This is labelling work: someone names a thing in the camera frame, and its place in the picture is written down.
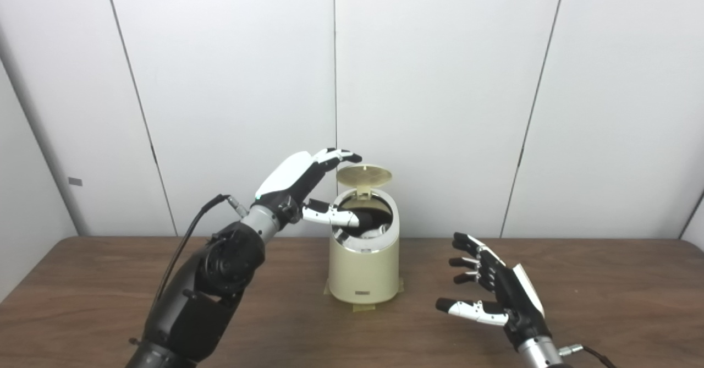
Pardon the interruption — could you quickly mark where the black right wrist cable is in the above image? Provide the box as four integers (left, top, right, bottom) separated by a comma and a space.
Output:
558, 344, 619, 368

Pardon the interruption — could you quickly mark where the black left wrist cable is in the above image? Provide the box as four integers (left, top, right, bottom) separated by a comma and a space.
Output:
154, 194, 249, 304

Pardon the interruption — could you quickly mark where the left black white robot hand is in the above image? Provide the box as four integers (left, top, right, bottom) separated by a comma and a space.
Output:
256, 148, 362, 229

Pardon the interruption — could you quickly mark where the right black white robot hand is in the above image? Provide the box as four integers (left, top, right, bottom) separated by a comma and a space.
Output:
436, 232, 552, 350

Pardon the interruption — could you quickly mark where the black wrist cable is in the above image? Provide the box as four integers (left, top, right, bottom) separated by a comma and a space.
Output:
558, 344, 619, 368
154, 194, 249, 304

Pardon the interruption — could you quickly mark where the cream-colored round bin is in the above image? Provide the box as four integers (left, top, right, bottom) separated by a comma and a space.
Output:
328, 188, 400, 305

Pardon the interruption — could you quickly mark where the cream round bin lid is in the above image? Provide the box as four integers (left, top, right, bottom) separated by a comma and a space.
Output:
336, 163, 393, 199

